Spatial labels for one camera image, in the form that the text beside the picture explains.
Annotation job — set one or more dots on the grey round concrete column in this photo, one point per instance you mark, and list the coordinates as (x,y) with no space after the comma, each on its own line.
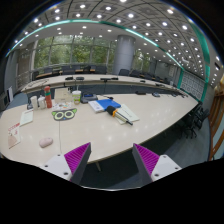
(124,53)

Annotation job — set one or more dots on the pale pink computer mouse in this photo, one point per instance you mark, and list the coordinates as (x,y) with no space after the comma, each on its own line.
(44,142)

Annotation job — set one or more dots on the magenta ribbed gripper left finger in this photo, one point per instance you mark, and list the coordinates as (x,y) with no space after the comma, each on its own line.
(70,166)

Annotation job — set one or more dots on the white paper sheet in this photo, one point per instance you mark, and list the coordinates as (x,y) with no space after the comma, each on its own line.
(26,117)

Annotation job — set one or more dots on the black office chair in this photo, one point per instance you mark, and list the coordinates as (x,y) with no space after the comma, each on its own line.
(188,125)

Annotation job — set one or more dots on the red and green bottle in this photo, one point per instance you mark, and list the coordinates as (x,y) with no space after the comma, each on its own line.
(48,96)

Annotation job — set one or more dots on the white cup with green label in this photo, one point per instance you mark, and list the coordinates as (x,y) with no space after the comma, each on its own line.
(76,96)

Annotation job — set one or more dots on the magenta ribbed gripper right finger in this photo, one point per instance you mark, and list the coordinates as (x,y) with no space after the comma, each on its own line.
(152,166)

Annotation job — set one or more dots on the beige cardboard box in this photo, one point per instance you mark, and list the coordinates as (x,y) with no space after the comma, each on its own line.
(62,95)

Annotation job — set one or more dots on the red and white booklet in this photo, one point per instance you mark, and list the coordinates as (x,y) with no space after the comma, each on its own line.
(13,135)

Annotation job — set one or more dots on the white cylindrical container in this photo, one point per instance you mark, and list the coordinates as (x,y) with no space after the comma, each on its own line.
(34,102)

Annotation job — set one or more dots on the blue folder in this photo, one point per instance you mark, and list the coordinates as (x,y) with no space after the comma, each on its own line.
(104,103)

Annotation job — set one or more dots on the white open notebook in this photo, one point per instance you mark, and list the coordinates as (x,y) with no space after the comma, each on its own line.
(128,113)

